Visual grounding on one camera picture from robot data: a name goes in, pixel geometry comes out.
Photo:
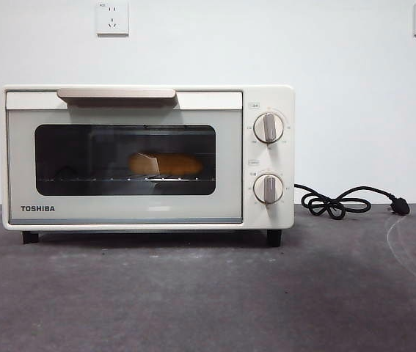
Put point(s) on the yellow corn cob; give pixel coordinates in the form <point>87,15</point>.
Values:
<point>178,164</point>

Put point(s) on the cream Toshiba toaster oven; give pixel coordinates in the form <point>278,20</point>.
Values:
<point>279,96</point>

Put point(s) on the timer knob with beige grip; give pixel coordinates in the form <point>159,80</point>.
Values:
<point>268,188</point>

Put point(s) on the temperature knob with beige grip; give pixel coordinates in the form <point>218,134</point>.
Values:
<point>268,128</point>

